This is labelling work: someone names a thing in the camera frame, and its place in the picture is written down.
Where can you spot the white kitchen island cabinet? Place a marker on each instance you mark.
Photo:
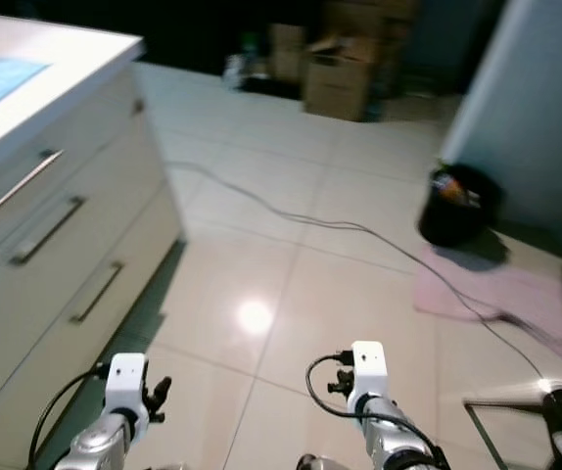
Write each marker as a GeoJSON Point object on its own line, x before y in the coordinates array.
{"type": "Point", "coordinates": [66, 274]}

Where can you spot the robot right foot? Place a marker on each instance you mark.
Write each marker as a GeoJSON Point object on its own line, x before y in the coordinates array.
{"type": "Point", "coordinates": [310, 463]}

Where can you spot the pink floor mat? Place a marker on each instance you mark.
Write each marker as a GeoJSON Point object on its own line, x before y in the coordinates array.
{"type": "Point", "coordinates": [496, 289]}

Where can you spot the black bucket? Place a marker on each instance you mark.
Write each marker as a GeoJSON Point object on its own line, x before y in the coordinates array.
{"type": "Point", "coordinates": [457, 211]}

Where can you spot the large open cardboard box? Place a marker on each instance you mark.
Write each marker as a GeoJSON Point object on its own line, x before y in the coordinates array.
{"type": "Point", "coordinates": [340, 83]}

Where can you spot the white fridge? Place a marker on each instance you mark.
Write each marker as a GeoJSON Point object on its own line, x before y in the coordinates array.
{"type": "Point", "coordinates": [526, 108]}

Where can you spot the clear plastic bottle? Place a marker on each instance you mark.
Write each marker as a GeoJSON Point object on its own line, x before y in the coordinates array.
{"type": "Point", "coordinates": [242, 64]}

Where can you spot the small cardboard box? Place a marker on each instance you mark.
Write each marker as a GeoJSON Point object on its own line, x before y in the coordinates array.
{"type": "Point", "coordinates": [286, 49]}

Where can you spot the stacked cardboard boxes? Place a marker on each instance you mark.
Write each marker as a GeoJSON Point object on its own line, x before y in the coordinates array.
{"type": "Point", "coordinates": [369, 18]}

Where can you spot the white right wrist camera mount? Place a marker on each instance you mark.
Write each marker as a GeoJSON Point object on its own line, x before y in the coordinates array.
{"type": "Point", "coordinates": [369, 367]}

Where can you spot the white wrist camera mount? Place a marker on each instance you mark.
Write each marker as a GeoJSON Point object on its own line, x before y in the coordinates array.
{"type": "Point", "coordinates": [369, 367]}
{"type": "Point", "coordinates": [126, 384]}

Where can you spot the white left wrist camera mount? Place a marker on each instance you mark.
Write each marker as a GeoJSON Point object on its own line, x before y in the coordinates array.
{"type": "Point", "coordinates": [126, 384]}

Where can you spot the thin metal frame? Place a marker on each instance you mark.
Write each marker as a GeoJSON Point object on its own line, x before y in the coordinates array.
{"type": "Point", "coordinates": [475, 431]}

